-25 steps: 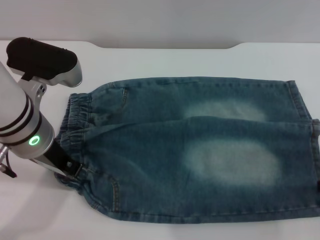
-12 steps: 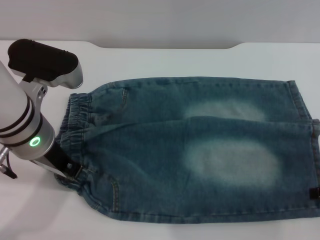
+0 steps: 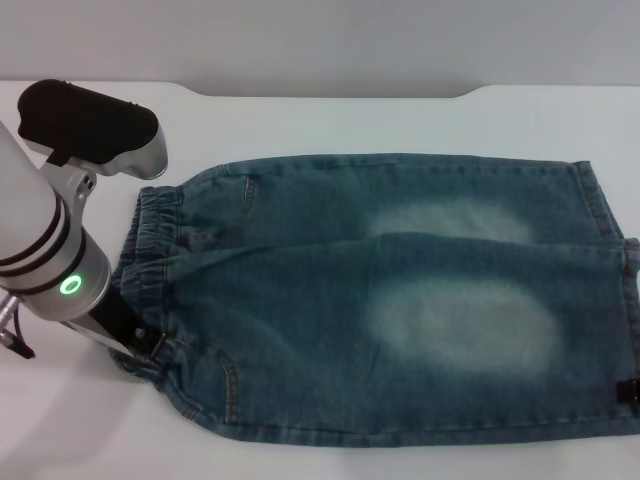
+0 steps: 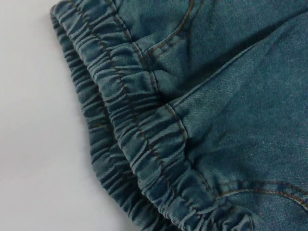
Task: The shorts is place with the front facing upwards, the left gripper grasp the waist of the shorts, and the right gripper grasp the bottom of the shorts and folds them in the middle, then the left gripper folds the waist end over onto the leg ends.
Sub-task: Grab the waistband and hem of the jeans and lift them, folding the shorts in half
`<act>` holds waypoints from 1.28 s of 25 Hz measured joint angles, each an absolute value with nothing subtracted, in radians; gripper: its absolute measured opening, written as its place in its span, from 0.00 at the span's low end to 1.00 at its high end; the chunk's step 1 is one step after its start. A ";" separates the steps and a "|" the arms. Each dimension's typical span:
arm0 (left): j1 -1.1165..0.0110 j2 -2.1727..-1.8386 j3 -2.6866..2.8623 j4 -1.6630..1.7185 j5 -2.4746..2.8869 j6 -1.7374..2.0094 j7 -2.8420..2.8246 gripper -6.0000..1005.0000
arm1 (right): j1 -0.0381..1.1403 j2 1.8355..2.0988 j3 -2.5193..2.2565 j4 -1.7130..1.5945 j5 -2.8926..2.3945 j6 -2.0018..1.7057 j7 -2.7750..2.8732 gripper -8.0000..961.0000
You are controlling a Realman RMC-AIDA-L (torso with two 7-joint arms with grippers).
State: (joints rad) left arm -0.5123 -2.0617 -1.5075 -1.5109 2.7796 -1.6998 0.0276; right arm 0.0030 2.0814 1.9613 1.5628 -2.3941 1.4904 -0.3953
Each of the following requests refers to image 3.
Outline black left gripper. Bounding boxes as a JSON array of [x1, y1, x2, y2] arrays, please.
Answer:
[[62, 287, 169, 362]]

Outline blue denim shorts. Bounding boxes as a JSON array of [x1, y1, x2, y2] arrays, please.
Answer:
[[107, 153, 640, 447]]

